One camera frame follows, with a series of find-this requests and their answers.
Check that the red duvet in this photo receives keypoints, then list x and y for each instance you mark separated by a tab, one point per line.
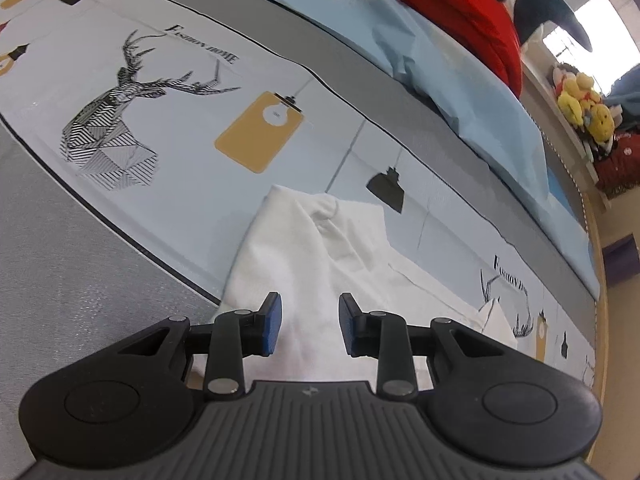
450	0

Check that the white headboard ledge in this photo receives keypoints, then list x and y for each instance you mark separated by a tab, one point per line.
555	110

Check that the wooden bed frame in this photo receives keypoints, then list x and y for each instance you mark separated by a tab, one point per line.
597	260

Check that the printed grey bed sheet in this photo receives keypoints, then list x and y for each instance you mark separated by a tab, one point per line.
200	85

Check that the light blue blanket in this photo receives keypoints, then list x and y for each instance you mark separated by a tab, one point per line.
450	85

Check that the white small garment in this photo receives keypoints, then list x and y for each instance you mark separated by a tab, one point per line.
295	270

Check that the dark teal plush toy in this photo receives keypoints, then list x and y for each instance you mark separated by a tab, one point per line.
547	2

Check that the yellow plush toys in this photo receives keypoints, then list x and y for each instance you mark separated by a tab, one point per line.
587	105

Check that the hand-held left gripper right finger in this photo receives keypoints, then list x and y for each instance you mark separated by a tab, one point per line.
347	325

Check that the purple box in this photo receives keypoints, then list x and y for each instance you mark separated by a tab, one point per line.
622	260

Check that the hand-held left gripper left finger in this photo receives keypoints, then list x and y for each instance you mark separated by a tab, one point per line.
273	323

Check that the dark red plush toy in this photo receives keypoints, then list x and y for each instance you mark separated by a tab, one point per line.
620	160

